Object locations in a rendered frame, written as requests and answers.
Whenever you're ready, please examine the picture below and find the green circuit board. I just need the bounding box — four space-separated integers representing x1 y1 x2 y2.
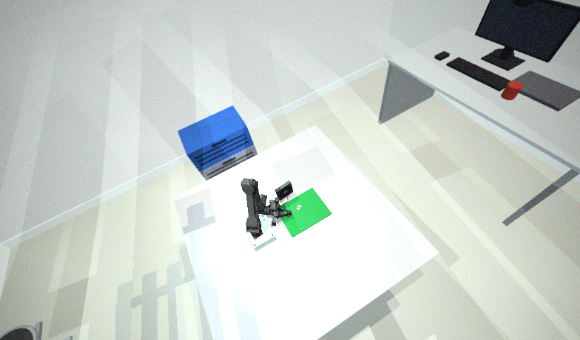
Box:
281 188 332 237

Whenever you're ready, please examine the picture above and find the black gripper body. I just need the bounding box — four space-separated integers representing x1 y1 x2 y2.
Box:
265 197 279 226

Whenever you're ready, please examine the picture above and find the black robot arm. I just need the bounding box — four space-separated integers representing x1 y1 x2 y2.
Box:
241 178 276 239

